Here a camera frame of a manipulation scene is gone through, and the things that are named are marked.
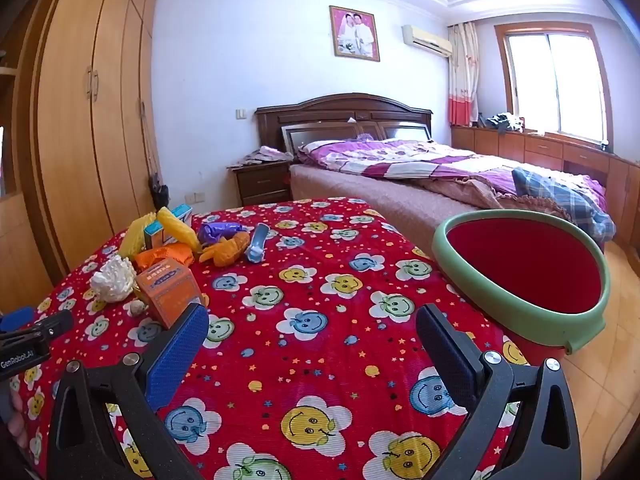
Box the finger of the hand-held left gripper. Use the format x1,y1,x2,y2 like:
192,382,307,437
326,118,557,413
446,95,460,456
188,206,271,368
0,307,34,332
0,309,75,348

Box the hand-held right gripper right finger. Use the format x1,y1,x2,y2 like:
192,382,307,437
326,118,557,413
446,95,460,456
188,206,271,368
416,304,583,480

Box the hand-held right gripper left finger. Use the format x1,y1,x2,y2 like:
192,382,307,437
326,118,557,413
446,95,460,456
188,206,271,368
47,303,211,480

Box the red bin with green rim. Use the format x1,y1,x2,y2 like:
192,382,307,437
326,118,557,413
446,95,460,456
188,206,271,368
432,210,612,367

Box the purple plastic wrapper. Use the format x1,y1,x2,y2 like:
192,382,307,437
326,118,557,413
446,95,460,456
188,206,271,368
197,221,244,247

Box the person's left hand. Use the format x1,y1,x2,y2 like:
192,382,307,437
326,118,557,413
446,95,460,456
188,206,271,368
7,389,27,442

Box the orange cardboard box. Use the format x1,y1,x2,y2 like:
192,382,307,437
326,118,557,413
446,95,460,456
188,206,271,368
135,260,204,329

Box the bright orange plastic wrapper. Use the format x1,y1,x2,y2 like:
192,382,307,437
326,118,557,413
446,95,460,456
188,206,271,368
135,246,195,269

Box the mustard orange plastic wrapper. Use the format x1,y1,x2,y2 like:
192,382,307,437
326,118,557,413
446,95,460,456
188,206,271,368
200,232,251,267

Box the small blue and orange box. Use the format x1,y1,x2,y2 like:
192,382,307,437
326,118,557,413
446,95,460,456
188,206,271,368
144,222,169,251

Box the yellow plastic wrapper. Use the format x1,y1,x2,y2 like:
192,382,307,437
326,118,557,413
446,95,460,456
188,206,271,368
156,208,202,254

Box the yellow foam fruit net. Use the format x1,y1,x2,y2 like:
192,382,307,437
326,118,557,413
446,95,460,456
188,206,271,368
118,211,166,261

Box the light blue plastic piece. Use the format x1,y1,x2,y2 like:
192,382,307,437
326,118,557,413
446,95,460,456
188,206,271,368
245,224,272,264

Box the red smiley flower tablecloth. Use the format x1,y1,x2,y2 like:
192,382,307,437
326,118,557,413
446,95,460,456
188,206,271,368
10,197,531,480

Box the black hanging bag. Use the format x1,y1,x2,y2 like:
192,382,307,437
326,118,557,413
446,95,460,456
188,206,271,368
141,102,170,211

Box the bed with brown cover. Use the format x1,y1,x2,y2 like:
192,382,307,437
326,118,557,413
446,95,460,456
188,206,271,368
290,160,608,261

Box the dark wooden nightstand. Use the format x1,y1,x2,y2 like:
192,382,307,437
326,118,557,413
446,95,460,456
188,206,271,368
227,160,294,207

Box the blue plaid cloth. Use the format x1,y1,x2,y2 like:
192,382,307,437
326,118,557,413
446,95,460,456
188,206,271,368
511,167,617,242

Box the purple patchwork quilt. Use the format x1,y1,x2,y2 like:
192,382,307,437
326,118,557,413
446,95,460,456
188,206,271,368
298,137,609,213

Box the folded pink clothes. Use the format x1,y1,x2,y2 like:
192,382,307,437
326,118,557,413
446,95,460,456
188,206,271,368
226,146,295,169

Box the wooden wardrobe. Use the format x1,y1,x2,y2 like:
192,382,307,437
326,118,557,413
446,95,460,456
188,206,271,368
0,0,162,306

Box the low wooden window cabinet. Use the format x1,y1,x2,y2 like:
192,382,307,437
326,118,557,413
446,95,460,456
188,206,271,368
450,125,640,261

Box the dark items on cabinet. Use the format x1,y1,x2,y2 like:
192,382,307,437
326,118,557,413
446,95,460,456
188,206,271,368
477,111,526,134

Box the dark wooden headboard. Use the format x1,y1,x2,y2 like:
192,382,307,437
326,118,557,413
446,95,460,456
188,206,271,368
255,92,434,167

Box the white and red curtain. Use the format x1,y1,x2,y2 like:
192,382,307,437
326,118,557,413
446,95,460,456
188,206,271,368
446,21,481,127

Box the wooden frame window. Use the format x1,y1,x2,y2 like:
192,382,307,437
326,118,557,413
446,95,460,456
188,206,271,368
495,22,617,147

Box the wall air conditioner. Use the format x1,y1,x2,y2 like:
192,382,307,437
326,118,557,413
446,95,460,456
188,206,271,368
402,24,454,59

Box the framed wall photo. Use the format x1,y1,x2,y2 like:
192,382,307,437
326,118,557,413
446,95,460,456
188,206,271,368
329,5,381,63

